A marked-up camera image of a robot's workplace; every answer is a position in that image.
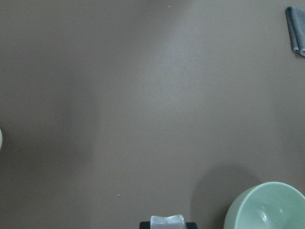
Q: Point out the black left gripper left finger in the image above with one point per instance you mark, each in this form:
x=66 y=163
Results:
x=145 y=225

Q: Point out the grey folded cloth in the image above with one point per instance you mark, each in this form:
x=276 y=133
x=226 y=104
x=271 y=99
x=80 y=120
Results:
x=295 y=18

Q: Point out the light green bowl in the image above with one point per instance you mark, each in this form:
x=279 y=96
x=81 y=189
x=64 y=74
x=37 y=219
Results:
x=271 y=205

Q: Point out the clear ice cube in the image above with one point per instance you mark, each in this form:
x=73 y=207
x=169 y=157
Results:
x=170 y=222

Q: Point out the cream serving tray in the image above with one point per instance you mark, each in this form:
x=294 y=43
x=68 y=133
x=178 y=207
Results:
x=1 y=139

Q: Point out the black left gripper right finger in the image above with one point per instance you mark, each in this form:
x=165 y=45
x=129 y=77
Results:
x=191 y=225

